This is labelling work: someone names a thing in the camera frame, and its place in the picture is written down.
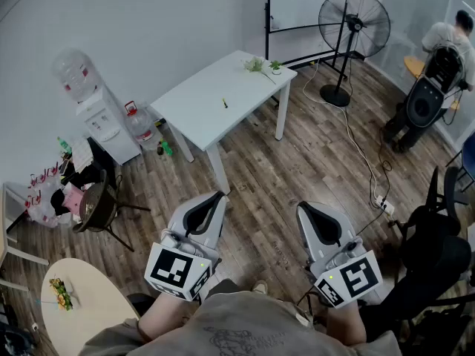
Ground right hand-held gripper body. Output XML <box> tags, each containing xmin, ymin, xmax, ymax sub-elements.
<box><xmin>307</xmin><ymin>235</ymin><xmax>383</xmax><ymax>309</ymax></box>

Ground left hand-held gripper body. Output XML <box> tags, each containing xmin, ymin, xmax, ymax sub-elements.
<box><xmin>143</xmin><ymin>229</ymin><xmax>223</xmax><ymax>303</ymax></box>

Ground person's left forearm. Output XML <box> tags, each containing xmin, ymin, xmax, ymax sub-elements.
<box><xmin>137</xmin><ymin>290</ymin><xmax>209</xmax><ymax>343</ymax></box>

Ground person's right forearm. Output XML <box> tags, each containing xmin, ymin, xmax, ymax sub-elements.
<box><xmin>325</xmin><ymin>297</ymin><xmax>367</xmax><ymax>346</ymax></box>

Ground black round stool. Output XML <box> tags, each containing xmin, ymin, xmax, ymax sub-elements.
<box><xmin>127</xmin><ymin>292</ymin><xmax>157</xmax><ymax>317</ymax></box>

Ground white power strip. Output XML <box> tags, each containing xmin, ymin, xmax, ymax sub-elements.
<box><xmin>373</xmin><ymin>194</ymin><xmax>396</xmax><ymax>215</ymax></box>

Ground person's dark trousers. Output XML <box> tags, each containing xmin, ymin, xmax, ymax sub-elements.
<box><xmin>202</xmin><ymin>278</ymin><xmax>261</xmax><ymax>304</ymax></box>

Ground dark wicker chair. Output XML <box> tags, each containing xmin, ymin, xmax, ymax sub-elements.
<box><xmin>72</xmin><ymin>168</ymin><xmax>151</xmax><ymax>254</ymax></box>

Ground round beige table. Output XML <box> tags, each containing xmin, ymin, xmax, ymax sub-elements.
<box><xmin>39</xmin><ymin>257</ymin><xmax>141</xmax><ymax>356</ymax></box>

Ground black office chair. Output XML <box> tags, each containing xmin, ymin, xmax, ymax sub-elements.
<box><xmin>378</xmin><ymin>165</ymin><xmax>475</xmax><ymax>324</ymax></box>

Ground person's grey printed shirt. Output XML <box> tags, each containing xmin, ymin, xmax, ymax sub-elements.
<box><xmin>77</xmin><ymin>291</ymin><xmax>404</xmax><ymax>356</ymax></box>

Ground black cabinet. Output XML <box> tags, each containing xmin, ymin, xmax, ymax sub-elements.
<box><xmin>61</xmin><ymin>137</ymin><xmax>120</xmax><ymax>193</ymax></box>

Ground pink box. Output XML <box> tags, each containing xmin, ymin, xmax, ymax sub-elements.
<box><xmin>61</xmin><ymin>188</ymin><xmax>85</xmax><ymax>215</ymax></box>

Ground white water dispenser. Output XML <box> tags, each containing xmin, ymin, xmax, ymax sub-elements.
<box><xmin>76</xmin><ymin>85</ymin><xmax>143</xmax><ymax>166</ymax></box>

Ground yellow flower arrangement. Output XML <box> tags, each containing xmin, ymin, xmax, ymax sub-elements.
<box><xmin>48</xmin><ymin>277</ymin><xmax>74</xmax><ymax>312</ymax></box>

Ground white patterned box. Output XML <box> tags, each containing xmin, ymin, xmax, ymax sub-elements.
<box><xmin>70</xmin><ymin>137</ymin><xmax>94</xmax><ymax>173</ymax></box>

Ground black cap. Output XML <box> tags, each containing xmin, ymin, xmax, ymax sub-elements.
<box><xmin>50</xmin><ymin>189</ymin><xmax>72</xmax><ymax>217</ymax></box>

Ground white table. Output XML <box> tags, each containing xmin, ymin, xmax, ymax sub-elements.
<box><xmin>150</xmin><ymin>49</ymin><xmax>298</xmax><ymax>196</ymax></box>

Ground pack of red-capped bottles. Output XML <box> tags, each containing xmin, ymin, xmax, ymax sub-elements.
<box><xmin>24</xmin><ymin>161</ymin><xmax>74</xmax><ymax>229</ymax></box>

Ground blue chair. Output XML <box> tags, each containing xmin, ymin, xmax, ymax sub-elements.
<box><xmin>446</xmin><ymin>131</ymin><xmax>475</xmax><ymax>193</ymax></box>

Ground white green artificial flower bouquet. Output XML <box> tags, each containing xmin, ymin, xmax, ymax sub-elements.
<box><xmin>243</xmin><ymin>56</ymin><xmax>278</xmax><ymax>86</ymax></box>

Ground yellow wooden stool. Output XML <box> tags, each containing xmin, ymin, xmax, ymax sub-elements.
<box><xmin>403</xmin><ymin>55</ymin><xmax>427</xmax><ymax>79</ymax></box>

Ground large clear water bottle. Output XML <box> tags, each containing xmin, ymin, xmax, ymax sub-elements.
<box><xmin>51</xmin><ymin>48</ymin><xmax>104</xmax><ymax>104</ymax></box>

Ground black floor fan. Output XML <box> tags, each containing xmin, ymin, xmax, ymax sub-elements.
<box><xmin>318</xmin><ymin>0</ymin><xmax>392</xmax><ymax>108</ymax></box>

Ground whiteboard with black stand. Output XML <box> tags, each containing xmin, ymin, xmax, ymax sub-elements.
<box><xmin>263</xmin><ymin>0</ymin><xmax>359</xmax><ymax>70</ymax></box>

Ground black floor cable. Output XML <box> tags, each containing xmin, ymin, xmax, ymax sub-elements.
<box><xmin>355</xmin><ymin>124</ymin><xmax>395</xmax><ymax>237</ymax></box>

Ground white power cable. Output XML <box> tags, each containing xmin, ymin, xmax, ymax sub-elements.
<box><xmin>301</xmin><ymin>59</ymin><xmax>380</xmax><ymax>204</ymax></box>

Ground clear water jug red handle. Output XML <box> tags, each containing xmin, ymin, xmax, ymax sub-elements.
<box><xmin>124</xmin><ymin>101</ymin><xmax>163</xmax><ymax>151</ymax></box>

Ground white frame shelf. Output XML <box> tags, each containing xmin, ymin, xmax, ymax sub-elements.
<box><xmin>0</xmin><ymin>182</ymin><xmax>50</xmax><ymax>293</ymax></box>

